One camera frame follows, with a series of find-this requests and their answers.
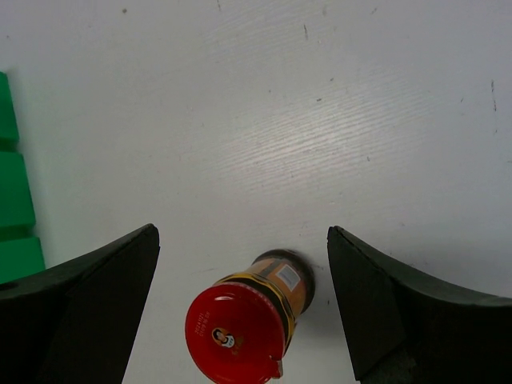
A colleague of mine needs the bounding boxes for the green plastic divided bin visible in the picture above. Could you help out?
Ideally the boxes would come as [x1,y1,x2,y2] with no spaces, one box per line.
[1,73,45,284]

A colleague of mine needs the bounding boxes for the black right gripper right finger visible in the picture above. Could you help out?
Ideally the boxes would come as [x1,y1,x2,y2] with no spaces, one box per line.
[327,226,511,383]

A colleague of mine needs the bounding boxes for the red lid sauce jar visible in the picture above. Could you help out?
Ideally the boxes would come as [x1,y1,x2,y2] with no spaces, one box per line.
[185,249,316,383]

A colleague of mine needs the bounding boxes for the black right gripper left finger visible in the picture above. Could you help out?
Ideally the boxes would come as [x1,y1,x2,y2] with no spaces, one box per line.
[1,224,160,383]

